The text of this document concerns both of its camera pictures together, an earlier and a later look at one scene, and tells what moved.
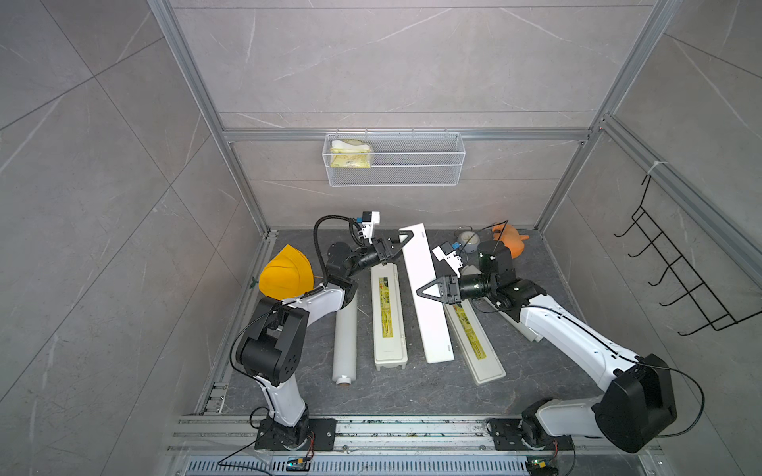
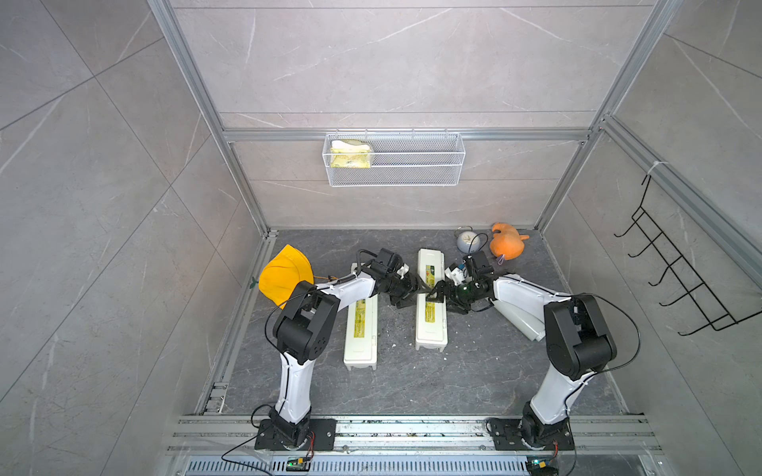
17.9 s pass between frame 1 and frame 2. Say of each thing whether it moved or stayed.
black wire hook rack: stayed
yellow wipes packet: stayed
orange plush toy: stayed
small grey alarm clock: stayed
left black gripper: moved
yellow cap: stayed
